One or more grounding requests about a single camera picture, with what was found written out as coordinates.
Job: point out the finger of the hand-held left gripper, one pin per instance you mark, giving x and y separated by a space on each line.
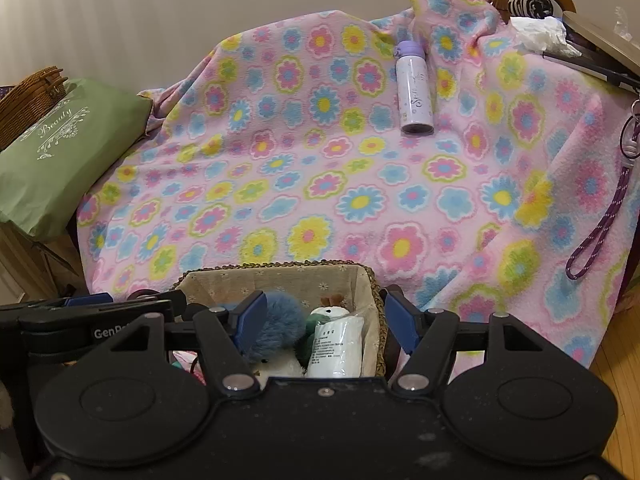
90 299

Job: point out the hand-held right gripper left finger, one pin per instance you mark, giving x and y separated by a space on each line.
250 320

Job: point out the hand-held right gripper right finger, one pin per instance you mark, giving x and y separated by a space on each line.
400 320

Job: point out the blue-grey fluffy scrunchie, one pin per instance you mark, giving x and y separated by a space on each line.
280 325

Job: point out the woven basket with fabric lining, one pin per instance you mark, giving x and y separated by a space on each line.
280 280

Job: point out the white fluffy plush toy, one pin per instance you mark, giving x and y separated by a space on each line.
280 365

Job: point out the white packet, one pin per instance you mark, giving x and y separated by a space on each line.
335 350

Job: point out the green frog plush toy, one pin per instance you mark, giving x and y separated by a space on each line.
327 312

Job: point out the floral pink fleece blanket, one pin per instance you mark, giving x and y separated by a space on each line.
350 200

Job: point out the green bag with white print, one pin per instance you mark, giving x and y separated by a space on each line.
65 160

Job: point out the brown wicker basket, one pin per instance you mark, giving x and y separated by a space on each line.
30 100

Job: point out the lavender water bottle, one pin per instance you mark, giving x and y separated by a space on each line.
415 90

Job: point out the metal key rings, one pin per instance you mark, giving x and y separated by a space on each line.
632 150

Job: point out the crumpled white tissue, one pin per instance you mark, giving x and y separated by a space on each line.
545 35

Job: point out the zebra striped item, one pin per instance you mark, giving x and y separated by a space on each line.
530 5

